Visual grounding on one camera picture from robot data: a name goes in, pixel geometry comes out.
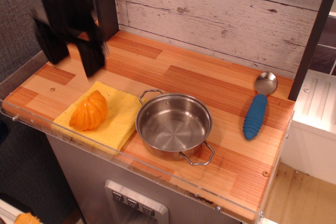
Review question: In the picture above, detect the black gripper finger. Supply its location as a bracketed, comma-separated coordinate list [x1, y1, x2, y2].
[76, 32, 106, 78]
[34, 19, 69, 65]

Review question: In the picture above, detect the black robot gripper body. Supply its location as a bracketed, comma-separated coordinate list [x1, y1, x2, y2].
[30, 0, 106, 44]

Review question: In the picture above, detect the orange plastic toy slice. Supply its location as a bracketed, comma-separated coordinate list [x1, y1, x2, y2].
[69, 90, 108, 131]

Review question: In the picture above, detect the yellow folded towel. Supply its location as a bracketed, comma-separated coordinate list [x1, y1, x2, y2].
[52, 81, 141, 156]

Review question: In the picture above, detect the clear acrylic front guard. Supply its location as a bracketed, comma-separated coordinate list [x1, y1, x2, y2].
[2, 97, 294, 223]

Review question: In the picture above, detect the small stainless steel pot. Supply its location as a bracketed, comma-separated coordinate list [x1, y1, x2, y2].
[135, 89, 215, 166]

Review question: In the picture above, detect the silver dispenser button panel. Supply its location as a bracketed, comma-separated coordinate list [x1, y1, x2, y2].
[104, 179, 170, 223]

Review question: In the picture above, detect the dark vertical post left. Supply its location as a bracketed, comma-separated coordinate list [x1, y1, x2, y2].
[95, 0, 119, 41]

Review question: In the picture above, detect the dark vertical post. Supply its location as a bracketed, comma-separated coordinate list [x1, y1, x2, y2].
[95, 0, 119, 41]
[288, 0, 334, 101]

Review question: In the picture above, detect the blue handled metal spoon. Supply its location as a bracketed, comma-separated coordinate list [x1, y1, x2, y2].
[243, 72, 277, 141]

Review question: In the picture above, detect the dark vertical post right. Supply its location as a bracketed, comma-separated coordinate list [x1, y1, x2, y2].
[288, 0, 334, 101]

